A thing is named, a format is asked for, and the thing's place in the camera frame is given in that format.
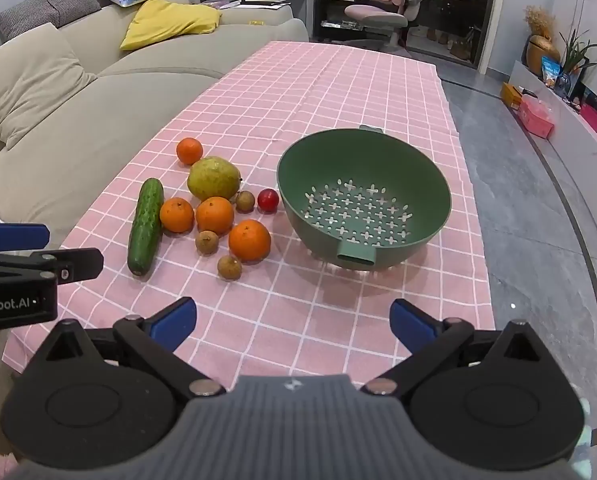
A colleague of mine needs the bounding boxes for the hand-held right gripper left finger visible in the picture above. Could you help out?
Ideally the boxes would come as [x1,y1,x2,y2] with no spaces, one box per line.
[37,296,226,399]

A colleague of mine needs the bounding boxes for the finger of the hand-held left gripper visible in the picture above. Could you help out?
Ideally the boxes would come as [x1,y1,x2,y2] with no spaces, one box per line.
[0,219,50,252]
[0,248,104,285]

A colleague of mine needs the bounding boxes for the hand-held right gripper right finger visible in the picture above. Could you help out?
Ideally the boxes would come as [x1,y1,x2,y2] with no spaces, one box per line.
[361,298,550,397]

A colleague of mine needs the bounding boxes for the green cucumber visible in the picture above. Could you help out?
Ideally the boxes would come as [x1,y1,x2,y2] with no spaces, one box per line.
[127,178,165,277]

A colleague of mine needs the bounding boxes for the orange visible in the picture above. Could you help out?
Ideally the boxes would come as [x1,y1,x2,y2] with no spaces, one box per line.
[176,137,204,166]
[159,197,195,234]
[228,219,272,262]
[195,196,235,235]

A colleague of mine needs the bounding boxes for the yellow-green pear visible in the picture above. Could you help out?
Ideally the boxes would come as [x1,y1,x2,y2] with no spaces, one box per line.
[187,156,242,201]

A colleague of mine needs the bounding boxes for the green plastic colander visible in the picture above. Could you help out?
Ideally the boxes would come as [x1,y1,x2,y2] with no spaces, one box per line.
[277,125,453,272]

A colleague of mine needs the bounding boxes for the red cherry tomato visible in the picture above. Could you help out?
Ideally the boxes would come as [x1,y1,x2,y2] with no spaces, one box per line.
[257,188,280,213]

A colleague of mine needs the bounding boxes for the beige sofa cushion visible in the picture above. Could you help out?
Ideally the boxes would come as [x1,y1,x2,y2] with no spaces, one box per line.
[0,22,98,150]

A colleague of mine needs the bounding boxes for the beige sofa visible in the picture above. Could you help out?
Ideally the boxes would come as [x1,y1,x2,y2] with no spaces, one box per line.
[0,0,310,381]

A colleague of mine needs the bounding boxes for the grey checked cushion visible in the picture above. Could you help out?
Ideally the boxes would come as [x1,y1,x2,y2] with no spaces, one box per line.
[0,0,102,43]

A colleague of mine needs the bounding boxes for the pink tissue box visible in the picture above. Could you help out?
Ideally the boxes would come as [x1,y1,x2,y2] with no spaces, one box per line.
[517,96,556,140]

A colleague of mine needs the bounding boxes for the orange box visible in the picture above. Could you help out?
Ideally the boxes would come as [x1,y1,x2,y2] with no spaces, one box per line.
[501,81,525,111]

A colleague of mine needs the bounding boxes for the pink checked tablecloth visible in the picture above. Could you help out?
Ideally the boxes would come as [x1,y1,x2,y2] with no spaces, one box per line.
[2,40,497,377]

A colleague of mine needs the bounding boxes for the white low cabinet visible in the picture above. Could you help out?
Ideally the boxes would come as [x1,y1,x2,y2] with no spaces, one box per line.
[507,60,597,176]

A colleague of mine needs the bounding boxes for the yellow pillow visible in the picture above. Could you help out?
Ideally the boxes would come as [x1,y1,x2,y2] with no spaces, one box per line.
[119,0,223,52]

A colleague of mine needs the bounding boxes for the blue snack bag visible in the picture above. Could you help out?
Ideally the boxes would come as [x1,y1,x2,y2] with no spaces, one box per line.
[541,55,562,87]

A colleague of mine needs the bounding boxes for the golden vase with dried flowers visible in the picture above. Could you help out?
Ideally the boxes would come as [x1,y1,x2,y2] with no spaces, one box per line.
[523,5,562,79]

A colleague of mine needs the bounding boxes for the pink office chair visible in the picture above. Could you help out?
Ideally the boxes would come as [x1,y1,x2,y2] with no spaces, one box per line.
[329,0,425,59]

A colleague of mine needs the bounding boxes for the papers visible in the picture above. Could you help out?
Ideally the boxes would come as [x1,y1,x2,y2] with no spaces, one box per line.
[203,0,292,11]

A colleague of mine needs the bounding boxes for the green potted plant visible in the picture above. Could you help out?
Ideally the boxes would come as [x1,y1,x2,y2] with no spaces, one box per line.
[559,29,597,101]

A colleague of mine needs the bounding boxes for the black glass shelf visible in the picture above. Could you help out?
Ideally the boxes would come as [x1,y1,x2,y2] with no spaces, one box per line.
[319,0,377,43]

